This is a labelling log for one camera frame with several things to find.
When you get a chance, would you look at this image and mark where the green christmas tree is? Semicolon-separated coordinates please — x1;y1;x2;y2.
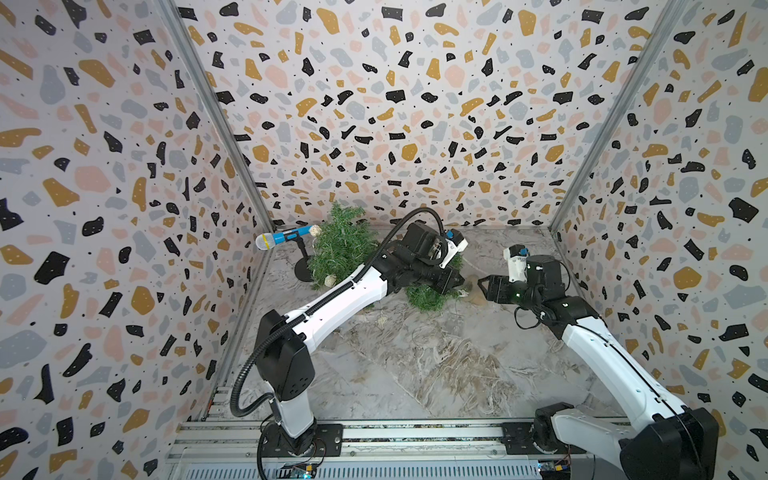
309;203;378;289
406;284;488;312

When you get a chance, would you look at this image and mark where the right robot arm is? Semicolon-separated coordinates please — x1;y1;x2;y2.
477;253;718;479

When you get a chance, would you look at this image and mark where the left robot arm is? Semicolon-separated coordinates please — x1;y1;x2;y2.
239;222;468;453

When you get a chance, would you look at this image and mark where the blue toy microphone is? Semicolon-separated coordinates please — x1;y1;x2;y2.
255;225;321;251

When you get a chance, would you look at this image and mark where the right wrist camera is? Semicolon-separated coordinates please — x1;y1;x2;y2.
503;244;529;282

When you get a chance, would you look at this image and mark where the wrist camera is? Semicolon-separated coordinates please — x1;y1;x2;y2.
503;244;529;282
440;229;468;268

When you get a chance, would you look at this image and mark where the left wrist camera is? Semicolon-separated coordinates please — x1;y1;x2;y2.
440;229;468;268

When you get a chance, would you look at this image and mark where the left black corrugated cable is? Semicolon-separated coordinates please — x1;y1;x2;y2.
229;206;448;480

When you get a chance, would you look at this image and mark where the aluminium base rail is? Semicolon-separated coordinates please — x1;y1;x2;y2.
162;418;625;479

